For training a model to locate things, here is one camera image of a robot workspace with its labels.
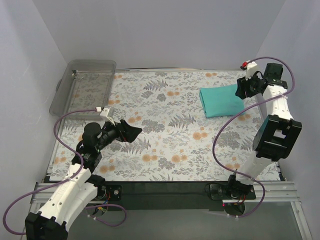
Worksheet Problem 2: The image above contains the teal t shirt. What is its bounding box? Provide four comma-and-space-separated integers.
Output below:
199, 84, 245, 118

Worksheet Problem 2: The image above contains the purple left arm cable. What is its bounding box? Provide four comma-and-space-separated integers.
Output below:
3, 107, 128, 236

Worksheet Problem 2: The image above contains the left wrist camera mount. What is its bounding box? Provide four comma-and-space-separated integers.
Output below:
95, 106, 116, 126

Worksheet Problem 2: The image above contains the clear plastic bin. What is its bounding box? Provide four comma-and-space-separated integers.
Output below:
49, 59, 117, 120

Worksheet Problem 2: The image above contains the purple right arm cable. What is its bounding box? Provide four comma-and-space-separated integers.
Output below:
212, 56, 297, 219

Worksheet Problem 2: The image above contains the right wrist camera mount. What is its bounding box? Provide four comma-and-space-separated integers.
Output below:
240, 61, 260, 80

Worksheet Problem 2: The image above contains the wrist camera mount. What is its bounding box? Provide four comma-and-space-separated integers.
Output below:
240, 61, 260, 80
95, 106, 116, 126

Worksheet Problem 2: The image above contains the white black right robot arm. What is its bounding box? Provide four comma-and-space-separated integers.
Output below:
226, 62, 302, 199

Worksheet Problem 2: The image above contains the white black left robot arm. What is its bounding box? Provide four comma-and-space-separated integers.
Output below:
25, 120, 143, 240

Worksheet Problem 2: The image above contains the aluminium frame rail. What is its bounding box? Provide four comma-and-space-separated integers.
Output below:
30, 181, 312, 240

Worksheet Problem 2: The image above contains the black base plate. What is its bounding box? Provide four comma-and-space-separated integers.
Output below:
89, 181, 256, 211

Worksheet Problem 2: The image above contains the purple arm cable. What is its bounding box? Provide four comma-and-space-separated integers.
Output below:
3, 107, 128, 236
212, 56, 297, 219

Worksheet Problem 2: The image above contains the floral patterned table mat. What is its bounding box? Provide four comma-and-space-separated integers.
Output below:
49, 70, 280, 183

